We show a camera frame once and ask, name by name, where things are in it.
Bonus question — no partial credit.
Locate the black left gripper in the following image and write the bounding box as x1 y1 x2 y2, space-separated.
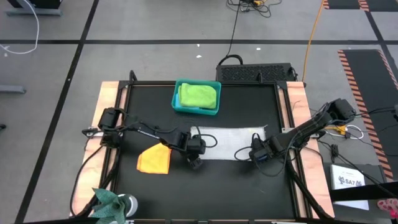
178 132 208 170

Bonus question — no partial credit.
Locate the grey microfiber towel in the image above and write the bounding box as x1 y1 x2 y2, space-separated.
190 124 268 162

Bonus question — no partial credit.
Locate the orange microfiber towel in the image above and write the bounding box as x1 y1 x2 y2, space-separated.
136 142 172 175

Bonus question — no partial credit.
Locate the teal plastic bin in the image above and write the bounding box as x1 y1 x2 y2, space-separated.
171 78 222 116

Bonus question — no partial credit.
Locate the green microfiber towel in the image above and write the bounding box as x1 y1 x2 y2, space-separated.
178 82 218 110

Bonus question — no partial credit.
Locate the grey round roll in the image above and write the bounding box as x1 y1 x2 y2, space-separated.
117 193 139 218

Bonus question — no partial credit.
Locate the black computer case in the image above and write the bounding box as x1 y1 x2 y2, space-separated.
215 63 297 83

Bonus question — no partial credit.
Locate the yellow plug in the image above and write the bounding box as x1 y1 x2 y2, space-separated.
325 124 348 135

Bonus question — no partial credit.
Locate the white SA7 sign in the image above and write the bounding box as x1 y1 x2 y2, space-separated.
329 164 370 211

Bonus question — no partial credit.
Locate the teal paper plant ornament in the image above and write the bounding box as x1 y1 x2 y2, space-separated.
89 187 132 224

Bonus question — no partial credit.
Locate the large black hazard-striped mat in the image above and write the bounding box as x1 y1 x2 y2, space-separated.
337 49 398 184

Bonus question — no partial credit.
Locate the pink object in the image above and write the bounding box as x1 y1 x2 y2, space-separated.
376 198 398 219

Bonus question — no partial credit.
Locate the small black hazard-striped mat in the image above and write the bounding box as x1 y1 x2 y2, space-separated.
322 0 398 13

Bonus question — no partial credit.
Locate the grey floor bar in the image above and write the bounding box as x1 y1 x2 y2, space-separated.
0 85 29 95

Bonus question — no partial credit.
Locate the grey desk foot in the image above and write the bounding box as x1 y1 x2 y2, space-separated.
4 7 62 17

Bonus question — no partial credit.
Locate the black cable bundle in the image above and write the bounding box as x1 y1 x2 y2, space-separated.
280 143 332 220
70 142 123 218

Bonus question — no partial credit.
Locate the black table frame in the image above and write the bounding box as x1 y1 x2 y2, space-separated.
105 70 335 224

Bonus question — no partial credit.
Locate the white cable loop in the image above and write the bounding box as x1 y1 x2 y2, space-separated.
344 124 364 140

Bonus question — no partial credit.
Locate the black camera mount beam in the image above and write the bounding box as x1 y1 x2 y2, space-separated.
328 181 398 202

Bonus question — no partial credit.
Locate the black metal bracket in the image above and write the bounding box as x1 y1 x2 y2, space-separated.
81 126 102 138

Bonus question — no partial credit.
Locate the black floor cable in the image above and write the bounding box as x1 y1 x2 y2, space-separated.
217 0 244 66

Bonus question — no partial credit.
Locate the orange-yellow cable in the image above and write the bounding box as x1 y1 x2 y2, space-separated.
301 0 326 83

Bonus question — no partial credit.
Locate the black cable tangle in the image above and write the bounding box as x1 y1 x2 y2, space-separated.
226 0 283 19

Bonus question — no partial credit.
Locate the white floor cable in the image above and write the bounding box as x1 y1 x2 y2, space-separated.
0 0 40 55

